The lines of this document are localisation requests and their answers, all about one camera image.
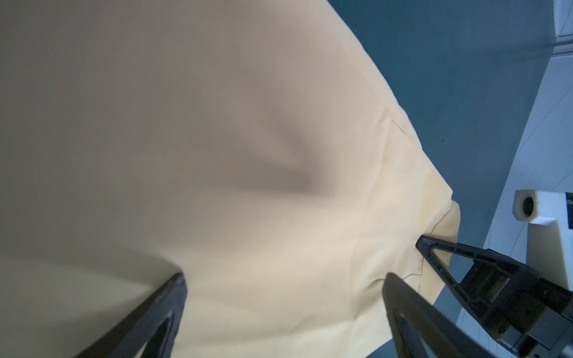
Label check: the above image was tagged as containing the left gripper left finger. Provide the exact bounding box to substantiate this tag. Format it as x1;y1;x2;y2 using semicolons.
78;273;187;357

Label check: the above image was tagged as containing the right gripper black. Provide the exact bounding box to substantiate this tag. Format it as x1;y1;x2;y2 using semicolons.
416;236;572;357

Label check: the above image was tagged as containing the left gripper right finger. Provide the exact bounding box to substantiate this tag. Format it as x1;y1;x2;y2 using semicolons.
381;273;492;358

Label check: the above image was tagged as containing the yellow skirt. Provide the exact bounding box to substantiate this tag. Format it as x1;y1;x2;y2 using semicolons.
1;1;460;357

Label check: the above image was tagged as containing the dark green table mat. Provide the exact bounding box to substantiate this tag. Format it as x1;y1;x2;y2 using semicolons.
328;0;556;358

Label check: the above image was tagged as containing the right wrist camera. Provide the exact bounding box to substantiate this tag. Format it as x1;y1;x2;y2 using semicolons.
513;189;572;291

